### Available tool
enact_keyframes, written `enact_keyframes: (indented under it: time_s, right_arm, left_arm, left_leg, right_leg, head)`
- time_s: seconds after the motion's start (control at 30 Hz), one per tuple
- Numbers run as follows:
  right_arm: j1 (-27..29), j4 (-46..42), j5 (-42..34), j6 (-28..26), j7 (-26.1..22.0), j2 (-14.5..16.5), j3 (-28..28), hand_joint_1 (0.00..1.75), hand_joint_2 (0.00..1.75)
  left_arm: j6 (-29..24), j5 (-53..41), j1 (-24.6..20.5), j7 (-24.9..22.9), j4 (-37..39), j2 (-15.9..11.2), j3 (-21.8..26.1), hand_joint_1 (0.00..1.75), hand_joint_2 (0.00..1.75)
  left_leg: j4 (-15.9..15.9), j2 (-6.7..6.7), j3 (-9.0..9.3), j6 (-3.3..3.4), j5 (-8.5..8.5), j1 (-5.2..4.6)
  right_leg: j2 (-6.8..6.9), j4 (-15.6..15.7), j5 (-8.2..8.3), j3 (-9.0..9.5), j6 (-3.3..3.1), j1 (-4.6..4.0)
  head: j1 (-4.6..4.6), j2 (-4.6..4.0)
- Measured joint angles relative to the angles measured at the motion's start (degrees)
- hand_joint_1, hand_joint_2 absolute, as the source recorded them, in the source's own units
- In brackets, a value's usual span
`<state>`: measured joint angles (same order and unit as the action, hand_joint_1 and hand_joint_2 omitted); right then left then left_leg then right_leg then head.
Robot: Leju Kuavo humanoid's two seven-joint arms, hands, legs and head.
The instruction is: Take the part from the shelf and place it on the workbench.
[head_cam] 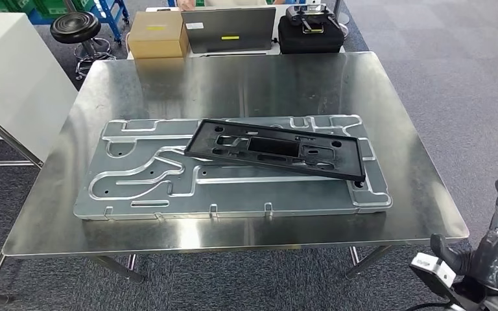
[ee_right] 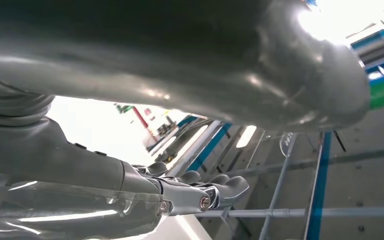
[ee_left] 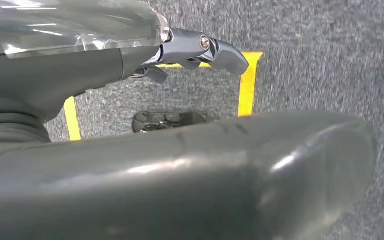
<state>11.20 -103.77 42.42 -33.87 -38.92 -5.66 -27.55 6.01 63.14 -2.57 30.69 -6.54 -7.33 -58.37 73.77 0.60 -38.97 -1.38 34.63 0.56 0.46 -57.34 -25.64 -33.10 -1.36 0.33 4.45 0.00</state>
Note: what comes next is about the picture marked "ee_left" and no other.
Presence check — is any yellow floor tape square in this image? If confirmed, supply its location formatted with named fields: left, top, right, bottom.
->
left=63, top=51, right=265, bottom=142

